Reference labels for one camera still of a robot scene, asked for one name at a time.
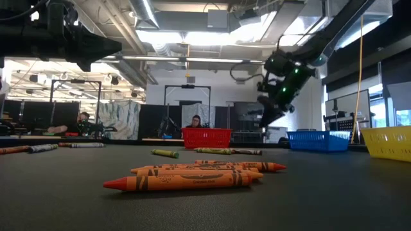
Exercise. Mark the white crayon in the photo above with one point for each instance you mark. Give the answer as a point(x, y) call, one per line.
point(88, 145)

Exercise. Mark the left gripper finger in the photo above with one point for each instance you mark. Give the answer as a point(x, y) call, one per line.
point(102, 44)
point(102, 51)

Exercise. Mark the black table mat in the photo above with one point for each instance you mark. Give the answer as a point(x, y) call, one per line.
point(321, 199)

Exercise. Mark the dark shelving cabinet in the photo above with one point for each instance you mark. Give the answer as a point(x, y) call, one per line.
point(248, 118)

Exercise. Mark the blue white patterned curtain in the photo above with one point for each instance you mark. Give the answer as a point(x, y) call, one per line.
point(207, 112)
point(120, 118)

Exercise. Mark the blue plastic basket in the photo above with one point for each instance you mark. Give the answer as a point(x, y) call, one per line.
point(318, 142)

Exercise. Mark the grey wall vent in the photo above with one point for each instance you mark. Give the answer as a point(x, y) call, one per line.
point(241, 81)
point(190, 80)

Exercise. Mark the grey crayon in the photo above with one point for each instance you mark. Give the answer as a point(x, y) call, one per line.
point(41, 148)

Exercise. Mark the long ceiling light strip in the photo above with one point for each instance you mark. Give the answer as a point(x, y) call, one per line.
point(154, 58)

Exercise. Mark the black equipment cart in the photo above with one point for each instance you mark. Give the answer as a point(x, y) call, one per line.
point(345, 125)

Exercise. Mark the red plastic basket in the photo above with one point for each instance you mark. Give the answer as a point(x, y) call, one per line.
point(207, 139)

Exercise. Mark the black ceiling spotlight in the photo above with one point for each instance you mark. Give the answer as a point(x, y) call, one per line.
point(33, 78)
point(115, 81)

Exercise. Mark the black camera rig frame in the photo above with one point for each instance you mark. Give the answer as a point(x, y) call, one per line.
point(187, 86)
point(75, 81)

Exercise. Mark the grey ceiling equipment box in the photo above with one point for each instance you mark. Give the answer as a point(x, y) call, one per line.
point(218, 19)

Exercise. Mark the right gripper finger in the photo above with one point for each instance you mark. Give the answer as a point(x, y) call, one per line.
point(277, 115)
point(267, 110)

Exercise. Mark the rectangular metal ceiling duct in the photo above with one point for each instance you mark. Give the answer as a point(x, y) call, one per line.
point(382, 13)

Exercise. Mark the black partition panel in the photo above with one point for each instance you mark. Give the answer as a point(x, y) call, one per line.
point(144, 122)
point(64, 112)

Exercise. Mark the large spiral air duct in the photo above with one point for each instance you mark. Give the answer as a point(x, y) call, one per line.
point(135, 75)

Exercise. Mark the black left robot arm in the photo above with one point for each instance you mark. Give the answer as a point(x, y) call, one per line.
point(22, 38)

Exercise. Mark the grey display board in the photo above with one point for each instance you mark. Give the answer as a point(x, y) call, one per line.
point(348, 102)

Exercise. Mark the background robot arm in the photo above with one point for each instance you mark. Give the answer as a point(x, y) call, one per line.
point(168, 128)
point(96, 128)

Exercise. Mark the yellow plastic basket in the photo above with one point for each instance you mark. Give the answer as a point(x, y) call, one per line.
point(388, 144)

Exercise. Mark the orange crayon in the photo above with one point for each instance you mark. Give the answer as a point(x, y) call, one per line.
point(14, 149)
point(167, 167)
point(266, 166)
point(199, 171)
point(180, 182)
point(64, 144)
point(247, 152)

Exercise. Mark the white box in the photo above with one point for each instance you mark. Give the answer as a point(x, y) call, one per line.
point(277, 134)

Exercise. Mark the silver round air duct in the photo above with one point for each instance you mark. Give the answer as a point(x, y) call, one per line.
point(146, 13)

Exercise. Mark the black table frame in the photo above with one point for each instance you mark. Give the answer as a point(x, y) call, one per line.
point(128, 141)

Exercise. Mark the green crayon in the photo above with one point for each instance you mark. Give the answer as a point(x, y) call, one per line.
point(165, 153)
point(212, 150)

